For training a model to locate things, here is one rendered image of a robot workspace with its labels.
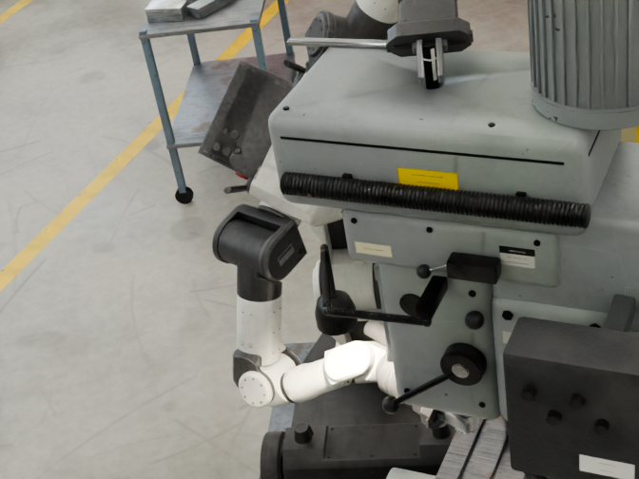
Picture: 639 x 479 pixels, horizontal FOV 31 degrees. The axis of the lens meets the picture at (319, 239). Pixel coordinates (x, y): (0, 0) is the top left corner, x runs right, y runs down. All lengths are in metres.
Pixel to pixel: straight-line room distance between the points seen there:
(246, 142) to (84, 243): 2.92
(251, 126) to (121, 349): 2.32
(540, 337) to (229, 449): 2.52
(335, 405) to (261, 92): 1.16
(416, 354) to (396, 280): 0.15
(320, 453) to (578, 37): 1.69
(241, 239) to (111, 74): 4.36
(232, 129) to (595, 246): 0.86
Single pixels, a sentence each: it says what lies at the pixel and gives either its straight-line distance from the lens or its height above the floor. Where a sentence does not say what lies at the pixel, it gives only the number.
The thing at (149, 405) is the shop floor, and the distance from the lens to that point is 4.14.
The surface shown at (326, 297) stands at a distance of 1.80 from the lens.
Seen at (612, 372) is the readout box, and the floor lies 1.72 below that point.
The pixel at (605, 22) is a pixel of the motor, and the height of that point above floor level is 2.04.
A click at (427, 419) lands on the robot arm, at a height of 1.24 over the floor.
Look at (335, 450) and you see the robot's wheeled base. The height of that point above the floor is 0.59.
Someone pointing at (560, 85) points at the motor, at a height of 1.95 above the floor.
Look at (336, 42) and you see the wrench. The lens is 1.85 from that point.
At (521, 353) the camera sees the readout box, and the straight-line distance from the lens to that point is 1.45.
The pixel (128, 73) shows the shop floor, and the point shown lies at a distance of 6.50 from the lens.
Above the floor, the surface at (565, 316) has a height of 1.59.
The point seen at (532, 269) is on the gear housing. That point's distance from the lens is 1.68.
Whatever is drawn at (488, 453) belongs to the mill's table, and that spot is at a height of 0.94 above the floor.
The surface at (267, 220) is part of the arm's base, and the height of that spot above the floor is 1.46.
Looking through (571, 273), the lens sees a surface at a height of 1.66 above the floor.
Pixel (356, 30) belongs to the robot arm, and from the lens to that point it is 2.17.
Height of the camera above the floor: 2.67
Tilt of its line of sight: 34 degrees down
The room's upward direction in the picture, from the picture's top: 10 degrees counter-clockwise
